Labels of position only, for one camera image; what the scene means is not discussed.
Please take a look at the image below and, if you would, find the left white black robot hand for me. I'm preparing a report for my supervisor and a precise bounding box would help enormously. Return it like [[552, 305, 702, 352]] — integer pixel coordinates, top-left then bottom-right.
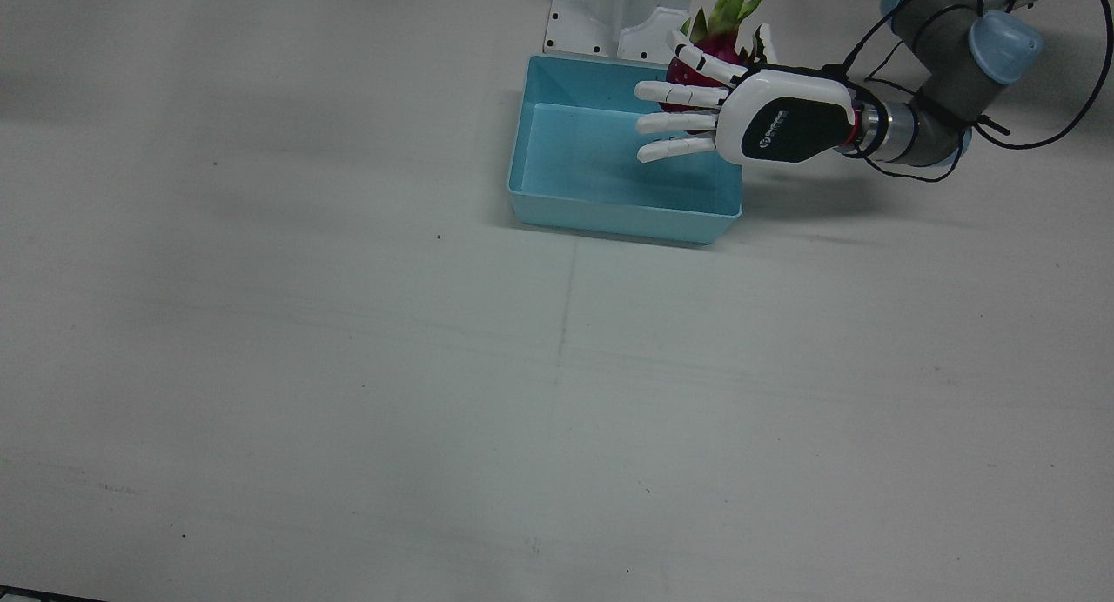
[[634, 30, 859, 165]]

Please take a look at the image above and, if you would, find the red dragon fruit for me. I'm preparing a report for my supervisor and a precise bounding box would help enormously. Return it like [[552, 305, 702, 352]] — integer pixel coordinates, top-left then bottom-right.
[[665, 0, 777, 113]]

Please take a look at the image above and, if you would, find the light blue plastic bin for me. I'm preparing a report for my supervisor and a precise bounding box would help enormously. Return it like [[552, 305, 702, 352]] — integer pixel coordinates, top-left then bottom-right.
[[507, 54, 743, 244]]

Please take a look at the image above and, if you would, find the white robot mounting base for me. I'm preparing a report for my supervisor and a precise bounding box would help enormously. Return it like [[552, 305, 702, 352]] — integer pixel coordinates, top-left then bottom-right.
[[544, 0, 695, 65]]

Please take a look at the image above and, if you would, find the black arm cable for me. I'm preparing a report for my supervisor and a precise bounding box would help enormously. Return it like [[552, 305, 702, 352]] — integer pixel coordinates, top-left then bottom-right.
[[838, 0, 1114, 184]]

